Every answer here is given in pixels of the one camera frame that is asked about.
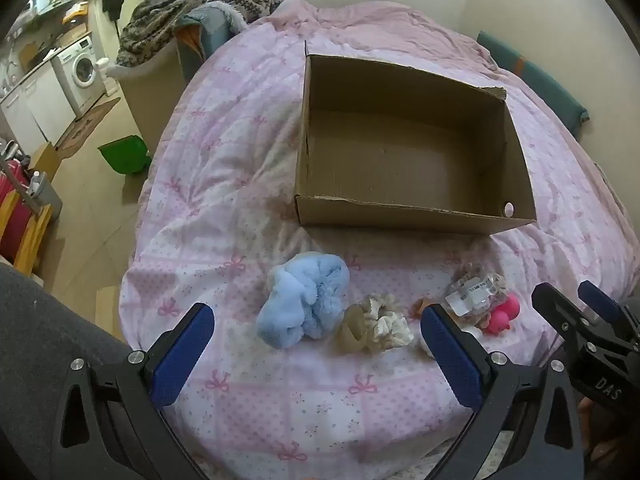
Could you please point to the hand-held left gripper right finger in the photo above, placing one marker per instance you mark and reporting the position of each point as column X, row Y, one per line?
column 450, row 355

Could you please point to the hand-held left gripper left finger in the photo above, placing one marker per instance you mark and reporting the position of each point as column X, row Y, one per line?
column 185, row 350

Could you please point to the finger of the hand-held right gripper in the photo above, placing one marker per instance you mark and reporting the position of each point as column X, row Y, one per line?
column 555, row 310
column 600, row 305

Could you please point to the pink rubber toy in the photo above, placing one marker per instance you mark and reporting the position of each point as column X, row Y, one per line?
column 502, row 317

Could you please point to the cream lace-edged scrunchie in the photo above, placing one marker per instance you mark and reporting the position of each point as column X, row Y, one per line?
column 392, row 330

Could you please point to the beige lace scrunchie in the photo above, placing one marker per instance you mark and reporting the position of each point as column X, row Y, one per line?
column 352, row 335

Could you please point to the blue fluffy scrunchie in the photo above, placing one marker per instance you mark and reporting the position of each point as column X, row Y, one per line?
column 300, row 305

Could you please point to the clear plastic scrunchie packet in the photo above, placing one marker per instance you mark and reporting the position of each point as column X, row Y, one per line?
column 475, row 290

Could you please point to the pink bow-print blanket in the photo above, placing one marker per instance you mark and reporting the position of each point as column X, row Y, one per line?
column 225, row 185

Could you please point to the yellow wooden rack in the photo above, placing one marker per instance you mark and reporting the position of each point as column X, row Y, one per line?
column 35, row 235

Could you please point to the green plastic dustpan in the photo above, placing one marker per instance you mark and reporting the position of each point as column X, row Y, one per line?
column 125, row 155

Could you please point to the grey plastic bin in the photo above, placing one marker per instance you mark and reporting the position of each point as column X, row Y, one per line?
column 47, row 197

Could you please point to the red suitcase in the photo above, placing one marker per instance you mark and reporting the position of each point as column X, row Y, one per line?
column 12, row 210

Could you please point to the teal cushion with orange stripe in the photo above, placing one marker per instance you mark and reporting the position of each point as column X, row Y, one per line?
column 540, row 85

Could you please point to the small brown cardboard box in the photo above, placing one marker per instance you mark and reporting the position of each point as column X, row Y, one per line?
column 45, row 160

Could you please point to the brown doormat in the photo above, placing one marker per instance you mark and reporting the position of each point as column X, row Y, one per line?
column 85, row 125

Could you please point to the beige laundry basket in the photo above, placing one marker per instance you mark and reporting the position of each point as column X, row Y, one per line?
column 150, row 105

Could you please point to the white kitchen cabinet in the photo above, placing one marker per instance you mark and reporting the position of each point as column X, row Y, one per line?
column 30, row 105

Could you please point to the white washing machine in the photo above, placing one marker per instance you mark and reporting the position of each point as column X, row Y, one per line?
column 80, row 70

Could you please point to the teal fur-hooded jacket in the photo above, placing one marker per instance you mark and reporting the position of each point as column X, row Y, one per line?
column 215, row 30

